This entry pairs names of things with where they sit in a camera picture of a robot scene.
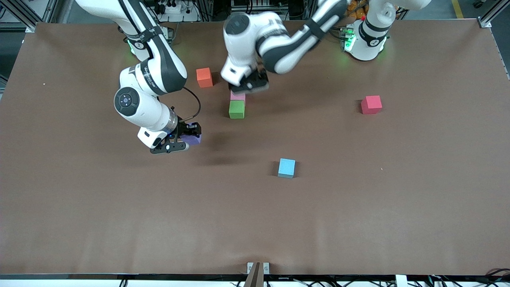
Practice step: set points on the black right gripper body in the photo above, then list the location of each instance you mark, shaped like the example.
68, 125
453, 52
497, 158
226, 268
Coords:
184, 129

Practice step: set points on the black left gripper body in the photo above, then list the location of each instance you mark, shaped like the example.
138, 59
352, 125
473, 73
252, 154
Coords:
258, 78

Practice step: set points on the purple foam cube block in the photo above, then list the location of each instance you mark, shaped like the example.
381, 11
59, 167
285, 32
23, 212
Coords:
193, 140

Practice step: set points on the green foam cube block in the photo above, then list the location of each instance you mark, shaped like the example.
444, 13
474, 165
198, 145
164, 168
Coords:
236, 109

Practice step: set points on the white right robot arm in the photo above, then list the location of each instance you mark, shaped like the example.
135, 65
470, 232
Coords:
135, 103

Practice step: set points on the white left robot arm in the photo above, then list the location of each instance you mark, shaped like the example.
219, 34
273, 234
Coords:
243, 32

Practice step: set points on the pink foam cube block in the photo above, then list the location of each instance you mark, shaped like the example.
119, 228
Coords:
238, 97

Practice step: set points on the orange foam cube block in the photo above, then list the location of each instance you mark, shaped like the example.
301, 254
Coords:
204, 77

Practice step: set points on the grey equipment box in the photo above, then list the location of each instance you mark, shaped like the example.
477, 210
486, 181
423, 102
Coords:
255, 4

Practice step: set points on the light blue foam cube block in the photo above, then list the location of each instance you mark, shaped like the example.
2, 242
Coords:
286, 167

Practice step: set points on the white power strip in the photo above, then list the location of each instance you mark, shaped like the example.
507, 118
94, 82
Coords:
175, 8

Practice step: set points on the large paper table cover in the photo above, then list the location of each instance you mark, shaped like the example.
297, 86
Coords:
255, 223

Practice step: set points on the red foam cube block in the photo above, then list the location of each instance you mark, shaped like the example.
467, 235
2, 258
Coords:
371, 104

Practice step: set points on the orange snack bag pile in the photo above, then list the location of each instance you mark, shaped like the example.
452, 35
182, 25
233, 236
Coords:
357, 11

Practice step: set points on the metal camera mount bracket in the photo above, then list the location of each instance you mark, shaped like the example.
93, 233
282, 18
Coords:
257, 275

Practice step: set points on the aluminium frame profile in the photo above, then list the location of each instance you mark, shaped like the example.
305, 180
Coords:
488, 16
24, 20

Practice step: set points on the small white edge bracket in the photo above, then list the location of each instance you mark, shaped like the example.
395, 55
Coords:
401, 282

